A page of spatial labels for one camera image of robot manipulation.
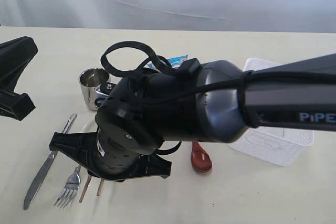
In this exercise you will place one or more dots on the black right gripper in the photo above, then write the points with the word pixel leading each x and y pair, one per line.
pixel 116 158

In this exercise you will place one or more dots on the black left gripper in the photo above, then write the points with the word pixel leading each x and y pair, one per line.
pixel 16 54

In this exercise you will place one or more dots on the light wooden chopstick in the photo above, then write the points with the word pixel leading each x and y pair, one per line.
pixel 88 180

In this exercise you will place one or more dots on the blue-grey utensil handle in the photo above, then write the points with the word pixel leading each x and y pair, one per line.
pixel 69 190

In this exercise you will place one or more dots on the grey metal utensil handle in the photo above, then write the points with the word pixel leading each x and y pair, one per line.
pixel 39 179

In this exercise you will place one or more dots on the shiny steel cup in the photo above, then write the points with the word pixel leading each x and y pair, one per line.
pixel 88 80

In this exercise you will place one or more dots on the dark brown wooden spoon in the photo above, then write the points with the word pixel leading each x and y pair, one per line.
pixel 200 159

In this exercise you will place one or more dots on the blue chips bag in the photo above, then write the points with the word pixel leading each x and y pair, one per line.
pixel 175 62

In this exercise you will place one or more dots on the white plastic perforated basket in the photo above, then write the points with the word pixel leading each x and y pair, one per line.
pixel 275 145

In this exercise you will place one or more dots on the dark wooden chopstick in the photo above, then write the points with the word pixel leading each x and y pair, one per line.
pixel 100 188

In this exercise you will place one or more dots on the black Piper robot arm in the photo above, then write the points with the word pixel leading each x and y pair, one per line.
pixel 207 102

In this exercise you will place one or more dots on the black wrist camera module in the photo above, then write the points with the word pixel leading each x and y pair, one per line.
pixel 102 91

